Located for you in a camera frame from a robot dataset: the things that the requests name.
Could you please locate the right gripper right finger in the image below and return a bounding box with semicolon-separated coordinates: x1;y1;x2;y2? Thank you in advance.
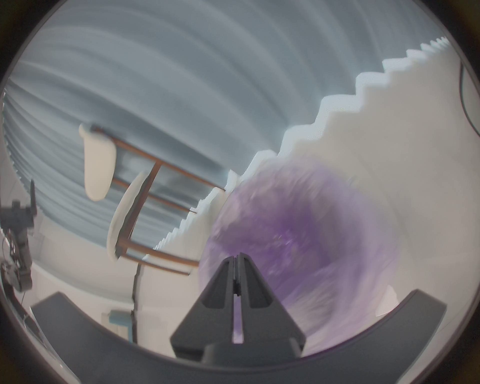
238;253;307;357

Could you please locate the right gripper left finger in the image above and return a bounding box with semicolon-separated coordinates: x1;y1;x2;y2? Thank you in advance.
170;256;238;362

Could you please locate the purple plastic bag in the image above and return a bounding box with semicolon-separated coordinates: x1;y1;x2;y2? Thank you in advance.
199;157;402;355

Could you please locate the white padded wooden chair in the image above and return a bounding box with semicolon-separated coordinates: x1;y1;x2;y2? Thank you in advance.
79;123;227;276

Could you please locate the pale blue curtain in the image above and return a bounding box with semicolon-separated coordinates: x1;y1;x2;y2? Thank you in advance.
0;0;451;250

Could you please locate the black cable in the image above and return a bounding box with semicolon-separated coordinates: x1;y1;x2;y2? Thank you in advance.
458;62;480;137

